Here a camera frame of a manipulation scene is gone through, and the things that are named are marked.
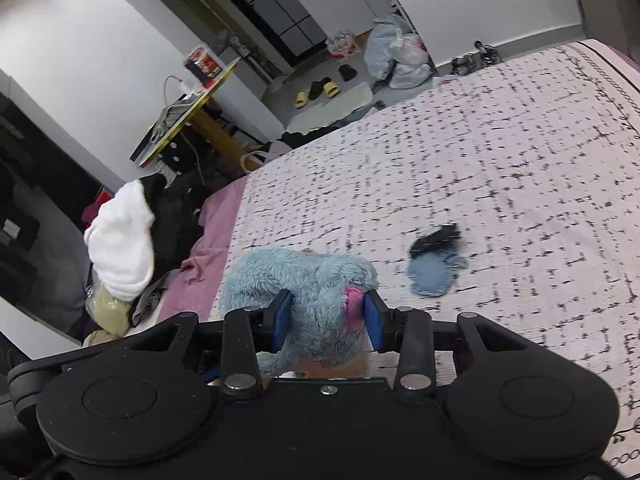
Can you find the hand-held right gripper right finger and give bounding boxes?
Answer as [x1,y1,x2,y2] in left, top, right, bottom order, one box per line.
[364,291,531,392]

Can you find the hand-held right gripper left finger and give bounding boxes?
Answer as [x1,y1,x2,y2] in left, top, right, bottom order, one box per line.
[117,289,296,398]

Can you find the blue plush toy pink heart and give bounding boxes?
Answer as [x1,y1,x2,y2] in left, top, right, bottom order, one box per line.
[219,249,380,376]

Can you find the blue sock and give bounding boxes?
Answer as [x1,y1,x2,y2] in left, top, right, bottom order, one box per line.
[407,250,470,298]

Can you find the black sock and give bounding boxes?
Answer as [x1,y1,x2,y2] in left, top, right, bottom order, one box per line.
[410,223,461,256]

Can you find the pink bed sheet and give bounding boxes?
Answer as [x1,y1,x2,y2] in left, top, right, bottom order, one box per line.
[155,177,251,324]

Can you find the crumpled grey garment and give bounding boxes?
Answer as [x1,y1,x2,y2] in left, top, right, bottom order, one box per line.
[131,272,172,327]

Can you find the black clothes pile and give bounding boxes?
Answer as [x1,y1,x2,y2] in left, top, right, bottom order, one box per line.
[140,172,206,272]

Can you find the yellow green plush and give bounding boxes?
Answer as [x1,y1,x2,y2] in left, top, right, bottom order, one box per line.
[85,285,136,336]

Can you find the white fluffy blanket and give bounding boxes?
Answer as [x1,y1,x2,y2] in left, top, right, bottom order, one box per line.
[84,181,156,301]

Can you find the white black patterned bed sheet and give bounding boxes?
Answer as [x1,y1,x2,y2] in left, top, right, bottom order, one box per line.
[207,37,640,476]

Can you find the red cloth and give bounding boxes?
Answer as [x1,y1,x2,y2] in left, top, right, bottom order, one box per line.
[82,192,114,226]

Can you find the white floor mat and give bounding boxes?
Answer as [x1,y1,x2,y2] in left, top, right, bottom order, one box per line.
[289,84,374,134]

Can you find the grey cloth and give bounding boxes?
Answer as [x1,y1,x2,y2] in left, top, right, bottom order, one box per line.
[149,99,197,147]

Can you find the round white table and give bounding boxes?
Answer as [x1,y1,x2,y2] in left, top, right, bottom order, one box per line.
[131,57,266,171]

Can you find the small white plastic bag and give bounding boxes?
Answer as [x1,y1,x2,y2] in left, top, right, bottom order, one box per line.
[389,62,434,90]

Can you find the black cabinet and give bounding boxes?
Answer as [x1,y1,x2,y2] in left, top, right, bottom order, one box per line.
[0,95,107,322]

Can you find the red snack packet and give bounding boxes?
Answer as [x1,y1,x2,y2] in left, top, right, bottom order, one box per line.
[183,45,224,81]

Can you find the large grey plastic bag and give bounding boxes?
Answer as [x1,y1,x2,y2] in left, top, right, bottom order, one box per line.
[364,20,409,81]

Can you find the white plastic bag red contents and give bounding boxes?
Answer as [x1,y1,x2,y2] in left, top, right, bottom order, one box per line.
[395,34,430,66]

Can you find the pack of water bottles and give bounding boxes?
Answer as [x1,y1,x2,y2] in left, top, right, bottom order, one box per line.
[325,32,362,59]

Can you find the black sandals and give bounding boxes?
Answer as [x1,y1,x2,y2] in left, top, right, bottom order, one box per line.
[451,40,502,72]

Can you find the black grid door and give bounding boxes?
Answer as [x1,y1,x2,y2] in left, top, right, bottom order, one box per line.
[210,0,331,64]

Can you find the white cabinet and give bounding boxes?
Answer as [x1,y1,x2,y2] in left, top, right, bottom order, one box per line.
[292,0,416,41]

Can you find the white cable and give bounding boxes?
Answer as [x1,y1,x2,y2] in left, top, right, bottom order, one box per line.
[162,75,201,106]

